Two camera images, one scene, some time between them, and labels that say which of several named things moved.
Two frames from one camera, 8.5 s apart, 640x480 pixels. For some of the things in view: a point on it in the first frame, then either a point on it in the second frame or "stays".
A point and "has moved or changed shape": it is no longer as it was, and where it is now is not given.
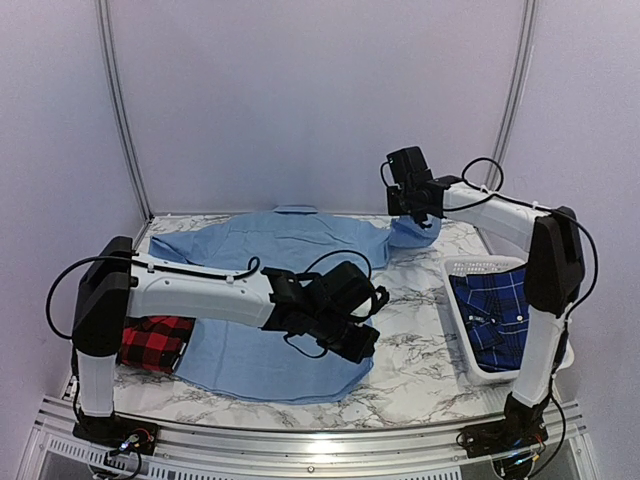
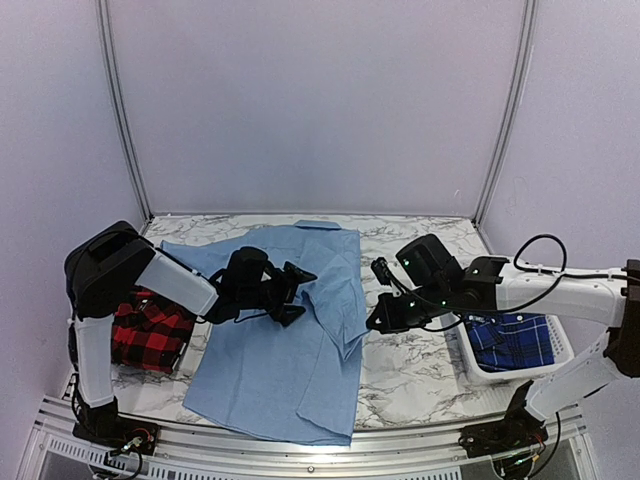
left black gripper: [365, 348] → [288, 285]
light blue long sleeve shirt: [262, 365] has moved or changed shape
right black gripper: [394, 204] → [391, 322]
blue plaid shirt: [493, 307] stays
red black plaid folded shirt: [153, 342] stays
